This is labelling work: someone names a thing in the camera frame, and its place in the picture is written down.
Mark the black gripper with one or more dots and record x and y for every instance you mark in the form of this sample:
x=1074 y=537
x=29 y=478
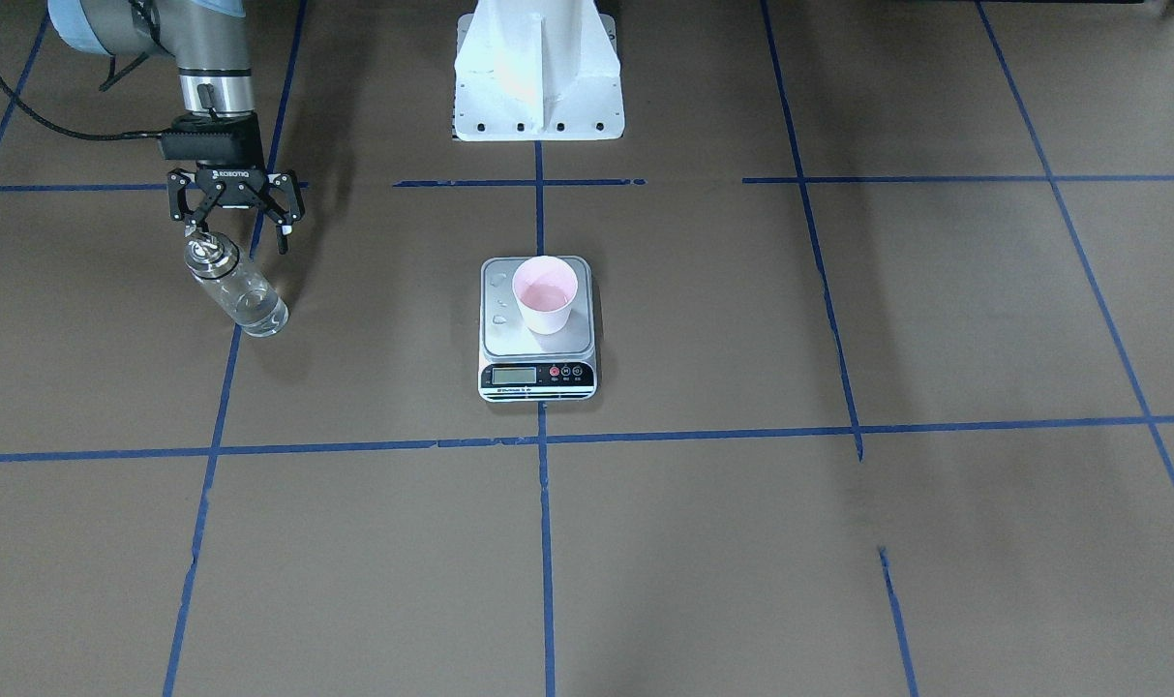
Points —
x=230 y=177

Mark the clear glass sauce bottle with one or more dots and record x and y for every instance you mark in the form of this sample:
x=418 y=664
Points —
x=234 y=282

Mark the pink paper cup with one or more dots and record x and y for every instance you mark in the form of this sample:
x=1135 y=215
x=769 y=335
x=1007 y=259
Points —
x=545 y=288

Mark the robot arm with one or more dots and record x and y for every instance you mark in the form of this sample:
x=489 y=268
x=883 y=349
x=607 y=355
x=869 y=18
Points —
x=207 y=41

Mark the silver digital kitchen scale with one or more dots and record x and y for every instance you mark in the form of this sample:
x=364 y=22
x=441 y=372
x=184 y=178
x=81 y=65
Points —
x=516 y=365

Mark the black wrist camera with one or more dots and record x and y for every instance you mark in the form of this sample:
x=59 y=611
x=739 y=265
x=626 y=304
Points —
x=227 y=141

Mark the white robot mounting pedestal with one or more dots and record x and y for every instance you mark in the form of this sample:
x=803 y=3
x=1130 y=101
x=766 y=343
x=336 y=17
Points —
x=537 y=71

